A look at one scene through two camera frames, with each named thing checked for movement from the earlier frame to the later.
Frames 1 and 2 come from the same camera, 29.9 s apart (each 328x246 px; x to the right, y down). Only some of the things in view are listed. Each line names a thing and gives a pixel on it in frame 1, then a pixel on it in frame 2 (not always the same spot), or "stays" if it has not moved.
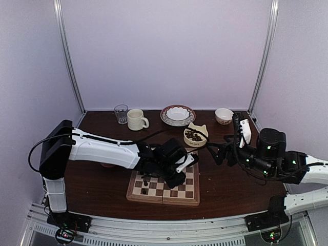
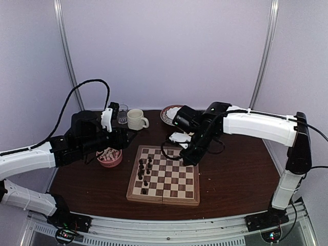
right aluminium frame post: (266, 62) stays
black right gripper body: (263, 167) → (202, 143)
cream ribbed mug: (135, 119) stays
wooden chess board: (143, 188) stays
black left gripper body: (166, 168) → (91, 144)
